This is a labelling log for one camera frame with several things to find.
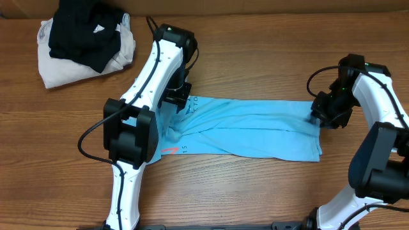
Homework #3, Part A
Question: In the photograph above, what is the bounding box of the light blue t-shirt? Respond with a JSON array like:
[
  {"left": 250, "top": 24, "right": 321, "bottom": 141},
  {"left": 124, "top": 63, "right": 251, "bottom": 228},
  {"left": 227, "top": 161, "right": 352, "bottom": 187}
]
[{"left": 150, "top": 96, "right": 322, "bottom": 163}]

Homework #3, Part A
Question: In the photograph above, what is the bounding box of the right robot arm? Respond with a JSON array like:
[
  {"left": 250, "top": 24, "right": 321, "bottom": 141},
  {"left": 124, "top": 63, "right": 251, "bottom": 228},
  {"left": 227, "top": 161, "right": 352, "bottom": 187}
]
[{"left": 290, "top": 54, "right": 408, "bottom": 229}]

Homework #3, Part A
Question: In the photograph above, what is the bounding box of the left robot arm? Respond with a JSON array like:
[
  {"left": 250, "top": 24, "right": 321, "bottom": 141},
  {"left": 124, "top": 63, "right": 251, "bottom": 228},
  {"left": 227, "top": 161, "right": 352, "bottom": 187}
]
[{"left": 103, "top": 24, "right": 198, "bottom": 229}]

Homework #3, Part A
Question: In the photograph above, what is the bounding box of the folded black garment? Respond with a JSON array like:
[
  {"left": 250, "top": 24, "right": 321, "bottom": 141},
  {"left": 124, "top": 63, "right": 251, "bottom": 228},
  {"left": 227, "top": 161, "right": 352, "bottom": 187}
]
[{"left": 49, "top": 0, "right": 124, "bottom": 73}]

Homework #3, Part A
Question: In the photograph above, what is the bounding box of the folded beige garment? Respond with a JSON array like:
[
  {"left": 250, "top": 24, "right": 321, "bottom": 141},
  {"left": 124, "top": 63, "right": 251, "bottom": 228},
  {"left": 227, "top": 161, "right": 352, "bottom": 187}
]
[{"left": 37, "top": 13, "right": 136, "bottom": 89}]

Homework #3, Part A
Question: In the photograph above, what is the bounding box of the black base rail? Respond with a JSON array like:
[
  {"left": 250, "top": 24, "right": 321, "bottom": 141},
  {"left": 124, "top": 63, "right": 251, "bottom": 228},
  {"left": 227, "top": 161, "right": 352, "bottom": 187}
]
[{"left": 76, "top": 220, "right": 307, "bottom": 230}]

